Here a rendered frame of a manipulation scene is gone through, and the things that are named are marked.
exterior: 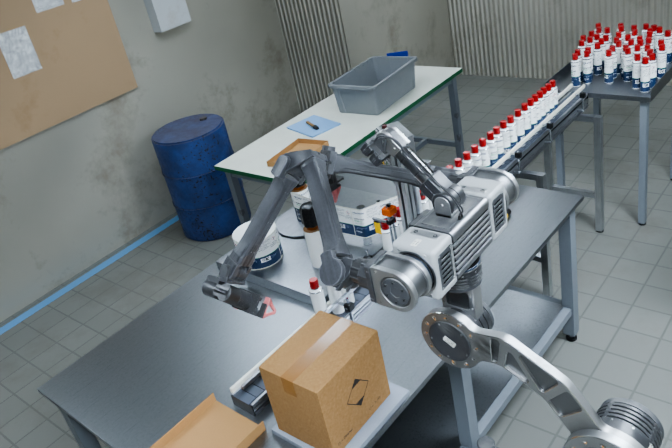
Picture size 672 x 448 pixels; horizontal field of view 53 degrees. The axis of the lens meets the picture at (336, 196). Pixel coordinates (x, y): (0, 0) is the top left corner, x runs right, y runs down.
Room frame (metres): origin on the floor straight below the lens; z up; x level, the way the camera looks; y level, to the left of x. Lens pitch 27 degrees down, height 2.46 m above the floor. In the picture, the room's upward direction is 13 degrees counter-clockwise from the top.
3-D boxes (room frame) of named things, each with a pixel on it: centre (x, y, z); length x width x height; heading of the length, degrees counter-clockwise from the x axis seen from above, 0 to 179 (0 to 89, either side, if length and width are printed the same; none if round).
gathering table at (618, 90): (3.88, -1.89, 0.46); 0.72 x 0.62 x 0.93; 134
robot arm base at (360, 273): (1.47, -0.04, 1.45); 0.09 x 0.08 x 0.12; 135
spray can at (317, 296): (2.05, 0.15, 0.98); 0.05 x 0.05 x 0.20
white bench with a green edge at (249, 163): (4.41, -0.21, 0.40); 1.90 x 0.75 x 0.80; 135
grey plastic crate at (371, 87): (4.54, -0.45, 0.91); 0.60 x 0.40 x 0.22; 139
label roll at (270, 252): (2.62, 0.39, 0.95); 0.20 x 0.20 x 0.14
